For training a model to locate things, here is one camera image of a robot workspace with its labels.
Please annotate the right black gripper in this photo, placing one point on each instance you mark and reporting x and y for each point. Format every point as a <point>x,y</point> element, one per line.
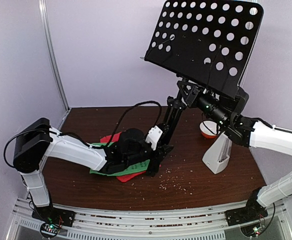
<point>191,92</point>

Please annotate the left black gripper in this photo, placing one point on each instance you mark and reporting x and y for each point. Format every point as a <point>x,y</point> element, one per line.
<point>162,152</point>

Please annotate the green paper sheet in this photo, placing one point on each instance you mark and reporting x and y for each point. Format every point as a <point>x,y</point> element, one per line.
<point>136,166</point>

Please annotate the red paper sheet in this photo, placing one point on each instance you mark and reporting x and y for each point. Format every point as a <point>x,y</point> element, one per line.
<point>123,178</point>

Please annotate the black perforated music stand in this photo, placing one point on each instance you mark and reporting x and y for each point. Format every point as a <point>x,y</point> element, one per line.
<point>207,42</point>

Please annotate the grey metronome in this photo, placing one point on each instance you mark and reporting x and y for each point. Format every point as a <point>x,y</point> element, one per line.
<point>217,157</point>

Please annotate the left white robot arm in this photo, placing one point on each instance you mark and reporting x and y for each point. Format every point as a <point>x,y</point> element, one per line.
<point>41,140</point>

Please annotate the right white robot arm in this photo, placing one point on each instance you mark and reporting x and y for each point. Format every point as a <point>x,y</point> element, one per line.
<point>244,131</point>

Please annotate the orange and white bowl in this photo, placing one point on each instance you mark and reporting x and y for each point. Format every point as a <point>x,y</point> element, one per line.
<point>209,129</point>

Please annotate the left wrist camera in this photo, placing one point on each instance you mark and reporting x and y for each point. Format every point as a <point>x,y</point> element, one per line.
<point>153,137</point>

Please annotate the aluminium front rail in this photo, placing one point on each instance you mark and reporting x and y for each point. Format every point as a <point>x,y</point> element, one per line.
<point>202,223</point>

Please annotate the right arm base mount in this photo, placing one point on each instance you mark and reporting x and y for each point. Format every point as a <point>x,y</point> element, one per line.
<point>244,215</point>

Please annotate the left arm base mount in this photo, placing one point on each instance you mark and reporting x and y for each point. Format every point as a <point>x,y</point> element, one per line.
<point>56,216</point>

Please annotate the left aluminium frame post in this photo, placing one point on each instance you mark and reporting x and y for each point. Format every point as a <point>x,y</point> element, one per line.
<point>52,57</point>

